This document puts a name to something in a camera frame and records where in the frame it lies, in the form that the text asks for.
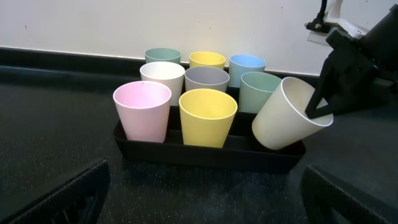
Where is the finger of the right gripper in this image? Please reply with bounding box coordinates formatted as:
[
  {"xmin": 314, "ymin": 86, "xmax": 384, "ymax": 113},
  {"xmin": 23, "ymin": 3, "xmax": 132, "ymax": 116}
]
[
  {"xmin": 305, "ymin": 50, "xmax": 356, "ymax": 119},
  {"xmin": 313, "ymin": 89, "xmax": 392, "ymax": 117}
]

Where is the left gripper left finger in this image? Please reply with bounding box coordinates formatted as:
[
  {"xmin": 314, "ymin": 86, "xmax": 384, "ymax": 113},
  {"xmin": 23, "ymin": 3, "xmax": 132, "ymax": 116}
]
[{"xmin": 0, "ymin": 157, "xmax": 112, "ymax": 224}]

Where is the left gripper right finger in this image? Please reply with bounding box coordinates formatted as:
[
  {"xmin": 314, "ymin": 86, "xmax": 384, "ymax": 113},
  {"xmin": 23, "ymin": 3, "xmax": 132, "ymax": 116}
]
[{"xmin": 299, "ymin": 166, "xmax": 398, "ymax": 224}]

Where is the cream cup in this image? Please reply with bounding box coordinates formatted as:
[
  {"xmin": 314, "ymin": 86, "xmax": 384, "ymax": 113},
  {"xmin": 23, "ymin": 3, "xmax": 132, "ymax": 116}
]
[{"xmin": 251, "ymin": 76, "xmax": 335, "ymax": 151}]

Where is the green cup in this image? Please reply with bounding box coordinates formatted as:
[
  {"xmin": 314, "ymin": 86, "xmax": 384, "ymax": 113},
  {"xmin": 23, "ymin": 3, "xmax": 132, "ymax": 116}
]
[
  {"xmin": 238, "ymin": 71, "xmax": 283, "ymax": 114},
  {"xmin": 144, "ymin": 47, "xmax": 182, "ymax": 65}
]

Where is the blue cup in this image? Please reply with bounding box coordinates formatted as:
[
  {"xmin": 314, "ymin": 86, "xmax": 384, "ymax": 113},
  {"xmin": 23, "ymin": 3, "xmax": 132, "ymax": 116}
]
[{"xmin": 228, "ymin": 54, "xmax": 267, "ymax": 89}]

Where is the pink cup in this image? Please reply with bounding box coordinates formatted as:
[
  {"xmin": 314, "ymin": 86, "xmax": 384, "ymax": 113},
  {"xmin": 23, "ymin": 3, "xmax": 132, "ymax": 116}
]
[{"xmin": 113, "ymin": 80, "xmax": 172, "ymax": 144}]

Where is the grey cup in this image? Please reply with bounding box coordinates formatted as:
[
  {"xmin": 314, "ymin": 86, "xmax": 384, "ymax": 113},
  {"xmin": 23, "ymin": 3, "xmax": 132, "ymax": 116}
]
[{"xmin": 184, "ymin": 65, "xmax": 231, "ymax": 93}]

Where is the yellow cup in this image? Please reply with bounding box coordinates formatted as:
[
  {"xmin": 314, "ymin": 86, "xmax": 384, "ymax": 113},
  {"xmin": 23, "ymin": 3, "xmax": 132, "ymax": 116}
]
[
  {"xmin": 188, "ymin": 51, "xmax": 227, "ymax": 70},
  {"xmin": 178, "ymin": 88, "xmax": 239, "ymax": 149}
]

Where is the black tray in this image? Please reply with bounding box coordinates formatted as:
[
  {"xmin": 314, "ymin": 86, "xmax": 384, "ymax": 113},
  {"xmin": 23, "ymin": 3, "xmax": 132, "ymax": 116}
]
[{"xmin": 112, "ymin": 85, "xmax": 307, "ymax": 174}]

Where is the white cup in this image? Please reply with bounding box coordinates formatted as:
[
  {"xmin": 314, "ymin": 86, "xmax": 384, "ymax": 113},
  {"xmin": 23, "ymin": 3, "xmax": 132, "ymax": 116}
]
[{"xmin": 139, "ymin": 61, "xmax": 186, "ymax": 107}]

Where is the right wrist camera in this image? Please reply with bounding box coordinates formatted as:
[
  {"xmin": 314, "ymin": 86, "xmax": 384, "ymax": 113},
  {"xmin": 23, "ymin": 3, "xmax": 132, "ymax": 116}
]
[{"xmin": 306, "ymin": 15, "xmax": 371, "ymax": 47}]

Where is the black cable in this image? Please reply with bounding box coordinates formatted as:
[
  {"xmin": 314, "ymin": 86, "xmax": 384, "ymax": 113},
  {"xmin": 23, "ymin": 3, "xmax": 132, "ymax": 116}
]
[{"xmin": 317, "ymin": 0, "xmax": 329, "ymax": 24}]

